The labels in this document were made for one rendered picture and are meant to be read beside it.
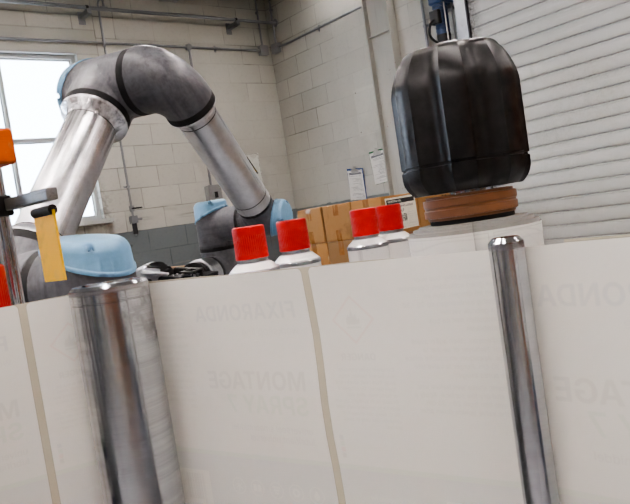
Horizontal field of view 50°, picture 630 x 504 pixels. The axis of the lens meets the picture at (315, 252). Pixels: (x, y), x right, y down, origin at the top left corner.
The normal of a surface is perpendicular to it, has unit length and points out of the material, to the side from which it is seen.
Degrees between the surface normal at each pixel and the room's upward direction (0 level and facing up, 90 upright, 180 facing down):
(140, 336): 90
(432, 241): 92
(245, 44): 90
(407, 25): 90
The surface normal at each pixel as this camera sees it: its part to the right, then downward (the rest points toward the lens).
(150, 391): 0.81, -0.09
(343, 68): -0.76, 0.15
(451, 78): -0.25, 0.02
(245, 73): 0.63, -0.06
